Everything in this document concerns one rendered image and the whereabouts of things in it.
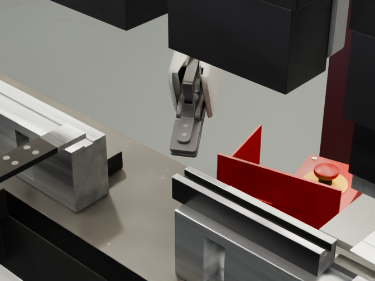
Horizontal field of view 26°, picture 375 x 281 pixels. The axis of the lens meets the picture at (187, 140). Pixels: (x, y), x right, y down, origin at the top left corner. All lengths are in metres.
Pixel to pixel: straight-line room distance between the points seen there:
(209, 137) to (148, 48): 0.77
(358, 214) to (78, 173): 0.37
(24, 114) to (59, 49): 2.43
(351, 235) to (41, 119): 0.46
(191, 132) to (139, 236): 0.16
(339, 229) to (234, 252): 0.11
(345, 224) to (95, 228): 0.34
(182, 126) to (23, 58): 2.57
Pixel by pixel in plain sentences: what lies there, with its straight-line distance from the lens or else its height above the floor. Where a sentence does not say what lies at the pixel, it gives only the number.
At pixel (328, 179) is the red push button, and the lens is 1.28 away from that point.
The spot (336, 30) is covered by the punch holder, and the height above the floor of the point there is 1.22.
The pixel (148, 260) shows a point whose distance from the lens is 0.99.
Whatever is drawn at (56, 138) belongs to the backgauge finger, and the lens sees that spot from 0.99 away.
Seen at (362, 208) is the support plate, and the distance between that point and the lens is 0.89.
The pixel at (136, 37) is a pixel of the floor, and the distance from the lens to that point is 3.62.
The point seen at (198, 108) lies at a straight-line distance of 0.95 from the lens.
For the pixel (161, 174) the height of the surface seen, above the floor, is 0.87.
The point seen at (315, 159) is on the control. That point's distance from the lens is 1.36.
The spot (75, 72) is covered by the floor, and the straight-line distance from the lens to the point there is 3.34.
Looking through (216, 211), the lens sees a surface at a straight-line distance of 0.89.
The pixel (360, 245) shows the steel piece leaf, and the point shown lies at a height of 1.00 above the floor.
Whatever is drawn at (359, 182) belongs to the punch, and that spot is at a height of 1.09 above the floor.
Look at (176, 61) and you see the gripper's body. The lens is 0.95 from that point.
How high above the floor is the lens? 1.52
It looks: 32 degrees down
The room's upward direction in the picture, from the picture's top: straight up
